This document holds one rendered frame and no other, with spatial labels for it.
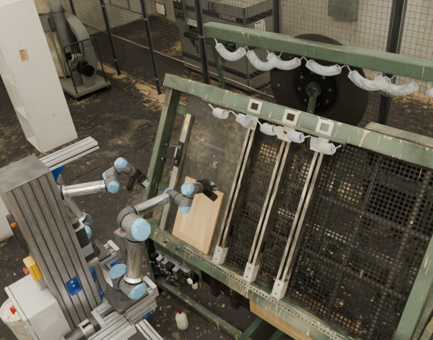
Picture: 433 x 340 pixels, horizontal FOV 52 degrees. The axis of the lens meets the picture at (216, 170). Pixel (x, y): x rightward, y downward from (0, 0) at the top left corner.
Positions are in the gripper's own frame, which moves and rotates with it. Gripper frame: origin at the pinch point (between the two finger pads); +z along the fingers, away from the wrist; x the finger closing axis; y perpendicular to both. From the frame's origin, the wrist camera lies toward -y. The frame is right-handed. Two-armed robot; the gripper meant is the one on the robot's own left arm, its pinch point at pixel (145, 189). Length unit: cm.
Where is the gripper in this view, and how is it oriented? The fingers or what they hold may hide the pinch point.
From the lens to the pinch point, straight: 327.9
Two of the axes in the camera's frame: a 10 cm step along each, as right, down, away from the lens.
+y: 6.4, -7.6, 1.4
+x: -6.3, -4.1, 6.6
